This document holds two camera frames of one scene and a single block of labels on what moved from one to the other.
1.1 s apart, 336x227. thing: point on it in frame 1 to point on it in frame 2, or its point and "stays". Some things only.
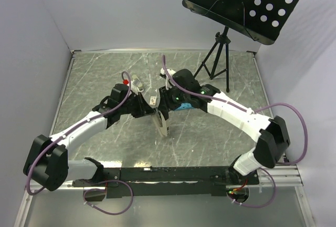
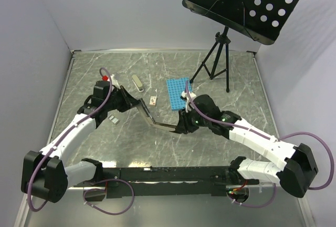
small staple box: [153, 100] stays
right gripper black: [166, 104] to [184, 122]
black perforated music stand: [258, 6] stays
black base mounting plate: [146, 182] stays
